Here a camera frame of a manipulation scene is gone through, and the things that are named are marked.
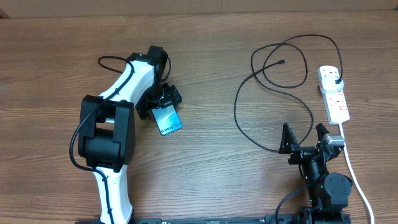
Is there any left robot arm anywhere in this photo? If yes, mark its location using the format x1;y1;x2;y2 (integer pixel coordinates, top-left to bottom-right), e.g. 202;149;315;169
69;45;183;223

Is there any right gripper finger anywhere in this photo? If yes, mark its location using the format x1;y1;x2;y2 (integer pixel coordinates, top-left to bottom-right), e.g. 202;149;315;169
315;123;330;144
279;123;299;149

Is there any white power strip cord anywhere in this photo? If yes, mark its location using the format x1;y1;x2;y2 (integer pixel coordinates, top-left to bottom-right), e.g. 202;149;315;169
338;123;376;224

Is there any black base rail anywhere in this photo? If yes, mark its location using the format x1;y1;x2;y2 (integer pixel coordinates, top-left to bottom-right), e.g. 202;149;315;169
74;213;352;224

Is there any Samsung Galaxy smartphone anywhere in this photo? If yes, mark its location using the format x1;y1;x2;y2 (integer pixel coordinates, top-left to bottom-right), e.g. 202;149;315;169
152;105;183;136

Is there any cardboard backdrop panel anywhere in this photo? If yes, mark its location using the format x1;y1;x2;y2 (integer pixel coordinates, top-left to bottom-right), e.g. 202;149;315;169
1;0;397;18

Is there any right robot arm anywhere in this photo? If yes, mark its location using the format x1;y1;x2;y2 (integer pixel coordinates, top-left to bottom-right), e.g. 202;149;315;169
274;123;353;223

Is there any white charger adapter plug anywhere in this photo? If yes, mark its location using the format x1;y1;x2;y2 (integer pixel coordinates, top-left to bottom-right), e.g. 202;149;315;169
319;77;344;94

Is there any white power strip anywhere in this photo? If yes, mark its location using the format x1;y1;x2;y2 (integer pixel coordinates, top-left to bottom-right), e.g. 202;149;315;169
317;65;350;124

